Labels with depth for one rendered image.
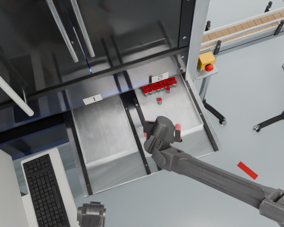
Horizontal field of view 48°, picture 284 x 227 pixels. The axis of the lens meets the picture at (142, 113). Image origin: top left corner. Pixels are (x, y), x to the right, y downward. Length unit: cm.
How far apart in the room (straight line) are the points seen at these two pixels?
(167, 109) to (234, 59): 136
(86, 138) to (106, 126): 12
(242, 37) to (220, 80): 97
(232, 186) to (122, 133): 79
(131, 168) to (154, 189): 89
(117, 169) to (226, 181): 73
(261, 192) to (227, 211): 154
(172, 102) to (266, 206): 91
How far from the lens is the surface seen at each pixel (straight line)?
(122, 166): 155
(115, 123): 162
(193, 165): 98
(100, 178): 155
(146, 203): 239
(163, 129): 103
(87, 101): 154
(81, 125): 164
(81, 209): 104
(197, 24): 132
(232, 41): 181
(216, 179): 95
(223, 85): 273
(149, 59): 139
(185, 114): 162
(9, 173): 168
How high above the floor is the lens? 237
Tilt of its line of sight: 67 degrees down
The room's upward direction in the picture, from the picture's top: 8 degrees counter-clockwise
